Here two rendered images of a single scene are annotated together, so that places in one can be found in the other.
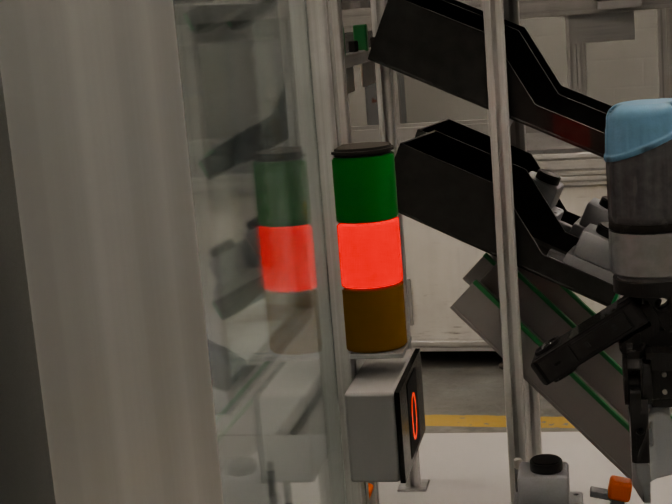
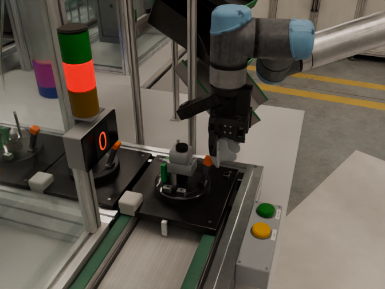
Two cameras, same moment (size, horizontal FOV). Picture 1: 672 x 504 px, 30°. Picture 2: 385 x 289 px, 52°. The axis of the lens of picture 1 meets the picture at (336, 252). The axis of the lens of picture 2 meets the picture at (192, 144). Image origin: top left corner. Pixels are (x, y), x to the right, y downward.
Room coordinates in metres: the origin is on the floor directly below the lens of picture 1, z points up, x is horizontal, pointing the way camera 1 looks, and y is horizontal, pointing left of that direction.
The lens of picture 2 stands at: (0.33, -0.29, 1.60)
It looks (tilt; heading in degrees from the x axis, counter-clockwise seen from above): 32 degrees down; 6
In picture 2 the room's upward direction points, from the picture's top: straight up
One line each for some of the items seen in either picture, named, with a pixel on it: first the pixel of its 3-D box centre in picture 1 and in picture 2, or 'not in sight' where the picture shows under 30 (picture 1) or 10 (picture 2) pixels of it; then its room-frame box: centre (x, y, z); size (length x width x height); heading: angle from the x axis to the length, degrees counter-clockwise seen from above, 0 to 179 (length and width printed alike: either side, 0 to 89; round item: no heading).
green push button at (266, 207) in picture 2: not in sight; (266, 211); (1.05, -0.39, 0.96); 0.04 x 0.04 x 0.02
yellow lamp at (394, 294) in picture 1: (373, 313); (83, 99); (0.95, -0.02, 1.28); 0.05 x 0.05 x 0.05
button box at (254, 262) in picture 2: not in sight; (259, 241); (0.98, -0.37, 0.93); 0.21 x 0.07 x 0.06; 168
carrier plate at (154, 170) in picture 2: not in sight; (183, 190); (1.11, -0.18, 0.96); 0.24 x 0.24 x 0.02; 78
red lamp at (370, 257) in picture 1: (368, 250); (79, 73); (0.95, -0.02, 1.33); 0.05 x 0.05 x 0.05
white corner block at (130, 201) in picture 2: not in sight; (130, 203); (1.03, -0.06, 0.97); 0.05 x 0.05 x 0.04; 78
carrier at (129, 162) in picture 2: not in sight; (91, 155); (1.16, 0.07, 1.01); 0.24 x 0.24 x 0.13; 78
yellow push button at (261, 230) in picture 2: not in sight; (260, 231); (0.98, -0.37, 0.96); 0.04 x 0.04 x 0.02
